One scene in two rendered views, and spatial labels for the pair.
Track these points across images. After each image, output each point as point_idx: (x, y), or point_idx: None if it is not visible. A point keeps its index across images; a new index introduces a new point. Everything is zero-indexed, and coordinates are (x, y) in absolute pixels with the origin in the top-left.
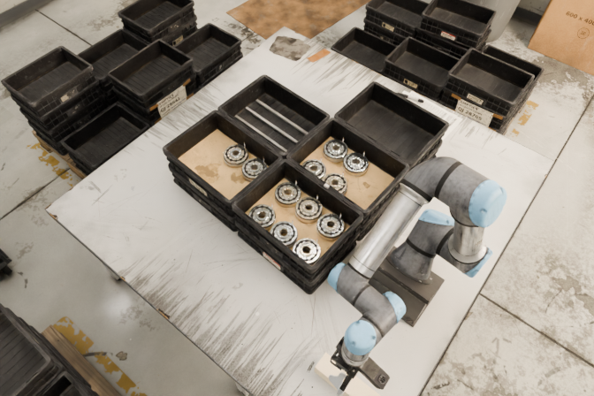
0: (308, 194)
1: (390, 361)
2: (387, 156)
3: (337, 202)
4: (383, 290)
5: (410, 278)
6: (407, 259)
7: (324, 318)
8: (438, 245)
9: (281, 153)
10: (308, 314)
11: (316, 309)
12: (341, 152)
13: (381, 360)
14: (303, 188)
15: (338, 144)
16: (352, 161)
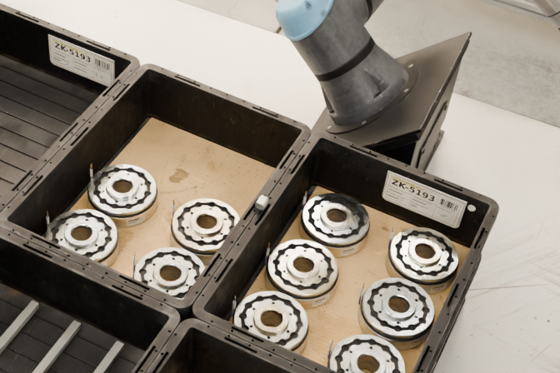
0: (244, 291)
1: (522, 162)
2: (118, 106)
3: (289, 191)
4: (430, 141)
5: (419, 72)
6: (387, 71)
7: (497, 266)
8: (367, 1)
9: (173, 323)
10: (502, 295)
11: (487, 285)
12: (95, 220)
13: (527, 174)
14: (234, 298)
15: (68, 228)
16: (125, 193)
